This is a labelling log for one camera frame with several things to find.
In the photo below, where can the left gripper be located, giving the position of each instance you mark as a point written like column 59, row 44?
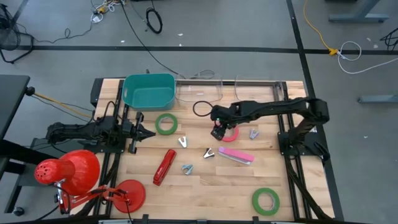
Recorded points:
column 138, row 119

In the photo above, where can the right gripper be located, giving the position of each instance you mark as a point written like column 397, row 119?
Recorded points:
column 222, row 113

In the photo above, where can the green tape roll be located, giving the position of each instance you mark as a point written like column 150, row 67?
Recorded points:
column 157, row 124
column 255, row 201

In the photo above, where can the pink tape roll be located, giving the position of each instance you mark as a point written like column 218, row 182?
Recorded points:
column 234, row 136

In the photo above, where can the red stapler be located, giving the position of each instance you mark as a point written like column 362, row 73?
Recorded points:
column 164, row 166

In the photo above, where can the white staple remover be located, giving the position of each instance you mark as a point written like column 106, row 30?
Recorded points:
column 183, row 142

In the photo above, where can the pink stapler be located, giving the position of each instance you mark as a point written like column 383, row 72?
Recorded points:
column 236, row 154

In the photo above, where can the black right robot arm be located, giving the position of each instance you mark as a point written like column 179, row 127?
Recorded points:
column 280, row 107

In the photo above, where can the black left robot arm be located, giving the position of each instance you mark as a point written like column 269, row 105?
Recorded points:
column 77, row 130

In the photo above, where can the clear plastic bin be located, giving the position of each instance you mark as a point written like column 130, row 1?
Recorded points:
column 258, row 90
column 199, row 93

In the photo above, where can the grey metal crossbar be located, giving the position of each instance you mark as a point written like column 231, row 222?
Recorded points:
column 230, row 82

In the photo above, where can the teal plastic bin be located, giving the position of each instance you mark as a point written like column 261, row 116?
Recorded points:
column 149, row 93

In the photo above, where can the red desk lamp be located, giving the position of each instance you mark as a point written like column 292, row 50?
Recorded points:
column 81, row 171

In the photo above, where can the black desk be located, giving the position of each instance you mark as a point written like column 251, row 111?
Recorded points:
column 12, row 99

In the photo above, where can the black caster wheel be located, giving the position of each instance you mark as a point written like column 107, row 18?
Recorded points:
column 18, row 211

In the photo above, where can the grey table foot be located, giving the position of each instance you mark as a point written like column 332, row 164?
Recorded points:
column 357, row 17
column 379, row 99

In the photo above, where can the black floor fan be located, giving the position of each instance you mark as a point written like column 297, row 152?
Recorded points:
column 9, row 37

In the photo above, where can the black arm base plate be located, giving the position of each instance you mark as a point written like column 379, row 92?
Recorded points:
column 118, row 149
column 283, row 146

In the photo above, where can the black aluminium frame rail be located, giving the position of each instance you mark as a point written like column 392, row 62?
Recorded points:
column 292, row 183
column 119, row 90

